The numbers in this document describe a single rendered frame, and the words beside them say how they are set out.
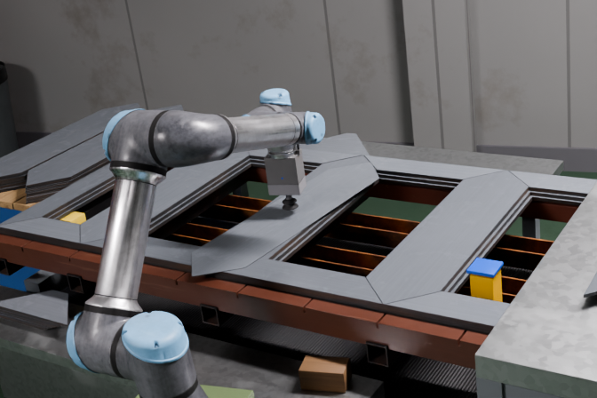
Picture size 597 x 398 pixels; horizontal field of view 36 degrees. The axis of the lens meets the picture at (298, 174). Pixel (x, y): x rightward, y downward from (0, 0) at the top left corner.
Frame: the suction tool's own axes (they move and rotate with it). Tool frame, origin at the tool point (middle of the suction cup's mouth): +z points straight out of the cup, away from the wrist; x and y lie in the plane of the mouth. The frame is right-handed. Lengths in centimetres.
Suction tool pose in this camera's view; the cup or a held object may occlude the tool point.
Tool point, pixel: (290, 206)
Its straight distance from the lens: 238.4
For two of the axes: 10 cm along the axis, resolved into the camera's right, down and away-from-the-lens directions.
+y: -9.6, 0.1, 3.0
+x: -2.7, 4.0, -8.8
